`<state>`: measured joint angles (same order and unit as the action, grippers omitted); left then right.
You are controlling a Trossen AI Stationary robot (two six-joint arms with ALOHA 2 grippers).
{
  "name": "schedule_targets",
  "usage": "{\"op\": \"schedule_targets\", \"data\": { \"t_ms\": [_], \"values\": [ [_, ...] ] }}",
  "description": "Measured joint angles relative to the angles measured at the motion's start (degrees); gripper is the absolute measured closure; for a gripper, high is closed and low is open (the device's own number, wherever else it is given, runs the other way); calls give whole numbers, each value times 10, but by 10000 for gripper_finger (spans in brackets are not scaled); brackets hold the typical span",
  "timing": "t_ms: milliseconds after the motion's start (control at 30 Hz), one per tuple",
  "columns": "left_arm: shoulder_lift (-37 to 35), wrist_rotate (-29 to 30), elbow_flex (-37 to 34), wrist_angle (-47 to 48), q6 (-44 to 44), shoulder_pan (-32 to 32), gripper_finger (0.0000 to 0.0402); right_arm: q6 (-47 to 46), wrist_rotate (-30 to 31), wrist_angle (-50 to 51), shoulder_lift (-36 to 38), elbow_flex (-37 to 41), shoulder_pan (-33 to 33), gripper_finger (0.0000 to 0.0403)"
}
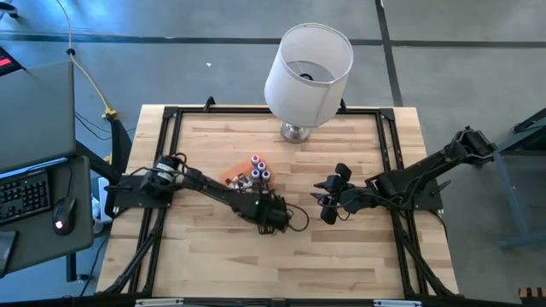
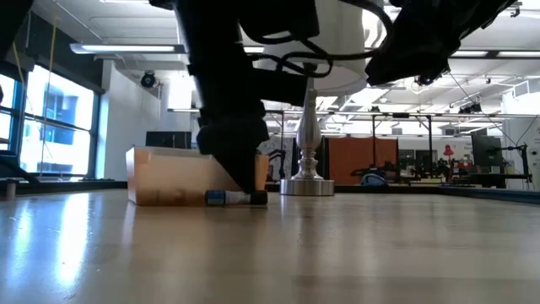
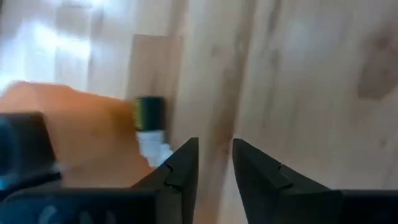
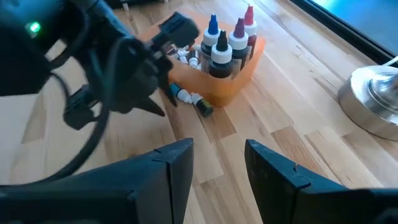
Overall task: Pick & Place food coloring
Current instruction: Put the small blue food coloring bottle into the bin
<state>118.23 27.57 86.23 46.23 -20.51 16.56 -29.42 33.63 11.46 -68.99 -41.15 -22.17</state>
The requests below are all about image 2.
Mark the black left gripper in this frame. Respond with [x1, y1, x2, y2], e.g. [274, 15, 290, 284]
[148, 0, 321, 206]

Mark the black round wall camera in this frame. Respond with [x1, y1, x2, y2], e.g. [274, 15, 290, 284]
[139, 70, 158, 90]

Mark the black wide screen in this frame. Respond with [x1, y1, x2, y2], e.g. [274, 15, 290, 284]
[145, 130, 193, 149]

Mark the black aluminium table frame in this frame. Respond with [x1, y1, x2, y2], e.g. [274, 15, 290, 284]
[0, 150, 540, 206]

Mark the yellow cable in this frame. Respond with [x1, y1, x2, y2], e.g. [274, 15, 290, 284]
[38, 0, 59, 181]

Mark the white shade silver table lamp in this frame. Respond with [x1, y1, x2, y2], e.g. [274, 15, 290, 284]
[252, 0, 369, 197]

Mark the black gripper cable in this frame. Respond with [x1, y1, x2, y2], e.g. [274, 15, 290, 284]
[248, 0, 396, 79]

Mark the orange partition panel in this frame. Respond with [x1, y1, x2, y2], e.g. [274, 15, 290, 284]
[327, 136, 399, 186]

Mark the black upright monitor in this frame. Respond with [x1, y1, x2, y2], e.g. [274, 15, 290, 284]
[471, 128, 504, 169]

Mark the white printed panel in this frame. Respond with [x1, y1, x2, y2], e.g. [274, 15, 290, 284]
[257, 134, 297, 181]

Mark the blue grey round device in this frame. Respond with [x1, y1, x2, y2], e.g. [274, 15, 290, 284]
[360, 172, 389, 187]

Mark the long ceiling light fixture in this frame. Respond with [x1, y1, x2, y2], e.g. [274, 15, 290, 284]
[69, 41, 265, 56]

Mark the small food coloring bottle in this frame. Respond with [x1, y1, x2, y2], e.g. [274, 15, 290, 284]
[205, 189, 253, 207]

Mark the orange translucent plastic container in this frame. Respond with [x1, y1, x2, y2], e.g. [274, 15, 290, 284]
[125, 146, 270, 208]

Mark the black background robot station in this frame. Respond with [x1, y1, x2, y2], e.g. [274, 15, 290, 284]
[352, 154, 469, 187]

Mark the large glass window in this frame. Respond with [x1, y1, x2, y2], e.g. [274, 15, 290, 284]
[0, 62, 102, 181]

